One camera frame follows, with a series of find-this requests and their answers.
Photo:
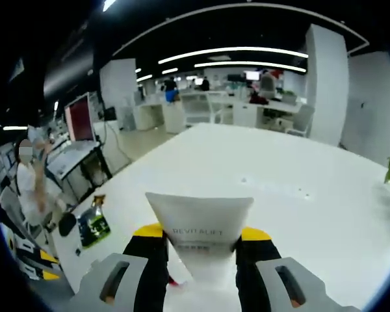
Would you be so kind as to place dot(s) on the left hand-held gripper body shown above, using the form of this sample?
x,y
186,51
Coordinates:
x,y
10,242

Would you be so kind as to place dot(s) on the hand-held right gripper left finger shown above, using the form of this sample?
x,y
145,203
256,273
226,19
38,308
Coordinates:
x,y
149,273

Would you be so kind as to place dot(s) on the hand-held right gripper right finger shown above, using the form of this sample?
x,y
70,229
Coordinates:
x,y
253,276

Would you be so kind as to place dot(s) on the green black sachet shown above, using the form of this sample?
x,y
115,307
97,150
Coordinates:
x,y
102,229

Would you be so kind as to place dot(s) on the white skincare tube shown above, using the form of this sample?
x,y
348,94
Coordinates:
x,y
198,221

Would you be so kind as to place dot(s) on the gold foil packet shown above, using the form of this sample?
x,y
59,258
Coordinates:
x,y
99,199

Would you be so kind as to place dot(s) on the black rounded object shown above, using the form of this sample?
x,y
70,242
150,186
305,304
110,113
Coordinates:
x,y
67,225

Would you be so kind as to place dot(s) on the small clear sample sachet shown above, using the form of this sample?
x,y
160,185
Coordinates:
x,y
78,252

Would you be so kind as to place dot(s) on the pink screen monitor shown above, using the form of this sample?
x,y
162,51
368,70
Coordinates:
x,y
81,118

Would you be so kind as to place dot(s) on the grey office chair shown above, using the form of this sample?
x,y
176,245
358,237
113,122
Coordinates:
x,y
302,118

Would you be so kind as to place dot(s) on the bright desktop monitor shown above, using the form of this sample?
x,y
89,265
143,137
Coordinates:
x,y
253,75

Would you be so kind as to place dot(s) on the long ceiling light strip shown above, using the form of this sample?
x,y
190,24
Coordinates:
x,y
247,64
234,49

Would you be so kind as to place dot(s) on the white desk with black frame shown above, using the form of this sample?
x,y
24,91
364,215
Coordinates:
x,y
68,159

